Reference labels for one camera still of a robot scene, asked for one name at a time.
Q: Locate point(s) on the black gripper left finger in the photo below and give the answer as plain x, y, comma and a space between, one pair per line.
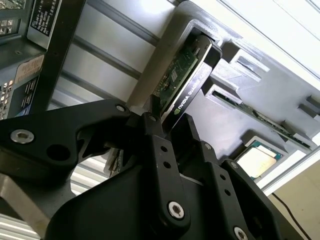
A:
50, 130

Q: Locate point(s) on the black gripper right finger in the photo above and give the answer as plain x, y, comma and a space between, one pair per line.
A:
225, 190

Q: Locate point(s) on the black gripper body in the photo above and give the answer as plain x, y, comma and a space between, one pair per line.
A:
112, 212

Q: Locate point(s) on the Nvidia Quadro graphics card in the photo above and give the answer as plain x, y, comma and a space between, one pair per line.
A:
190, 95

